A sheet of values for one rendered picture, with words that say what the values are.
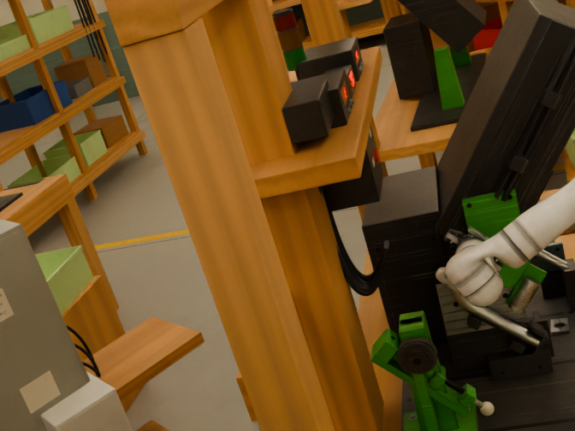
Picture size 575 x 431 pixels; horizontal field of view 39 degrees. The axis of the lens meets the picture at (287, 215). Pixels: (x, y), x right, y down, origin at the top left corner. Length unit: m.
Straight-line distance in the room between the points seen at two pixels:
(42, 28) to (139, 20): 6.55
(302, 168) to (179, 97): 0.38
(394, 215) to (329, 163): 0.53
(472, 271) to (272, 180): 0.38
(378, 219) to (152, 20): 0.97
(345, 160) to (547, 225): 0.36
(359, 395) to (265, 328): 0.56
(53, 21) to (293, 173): 6.46
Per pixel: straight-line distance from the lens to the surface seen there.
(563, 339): 1.96
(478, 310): 1.82
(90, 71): 8.16
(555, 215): 1.46
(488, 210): 1.81
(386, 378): 1.98
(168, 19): 1.06
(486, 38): 5.32
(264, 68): 1.46
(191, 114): 1.09
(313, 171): 1.40
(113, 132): 8.27
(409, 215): 1.88
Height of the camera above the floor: 1.96
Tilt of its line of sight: 20 degrees down
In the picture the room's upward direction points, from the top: 17 degrees counter-clockwise
